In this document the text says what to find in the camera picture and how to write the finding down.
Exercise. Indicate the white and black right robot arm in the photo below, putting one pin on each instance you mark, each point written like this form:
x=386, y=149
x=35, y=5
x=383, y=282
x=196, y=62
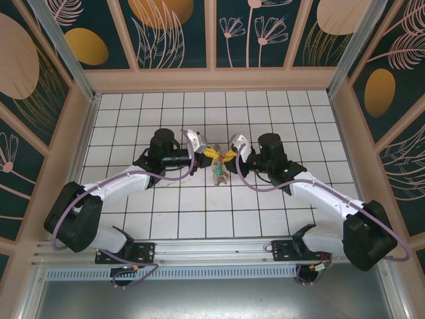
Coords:
x=318, y=196

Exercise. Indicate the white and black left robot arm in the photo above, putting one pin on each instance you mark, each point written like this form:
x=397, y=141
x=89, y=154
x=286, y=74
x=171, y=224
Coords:
x=123, y=182

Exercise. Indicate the grey metal sheet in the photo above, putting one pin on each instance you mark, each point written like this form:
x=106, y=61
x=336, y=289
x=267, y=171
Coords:
x=212, y=302

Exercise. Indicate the aluminium table side rail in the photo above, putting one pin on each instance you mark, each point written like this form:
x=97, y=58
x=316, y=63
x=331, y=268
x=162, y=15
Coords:
x=83, y=133
x=344, y=133

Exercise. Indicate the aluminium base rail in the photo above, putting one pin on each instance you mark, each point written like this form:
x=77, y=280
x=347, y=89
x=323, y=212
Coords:
x=212, y=251

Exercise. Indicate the aluminium corner post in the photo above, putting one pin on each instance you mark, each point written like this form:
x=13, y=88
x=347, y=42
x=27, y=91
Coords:
x=355, y=50
x=70, y=56

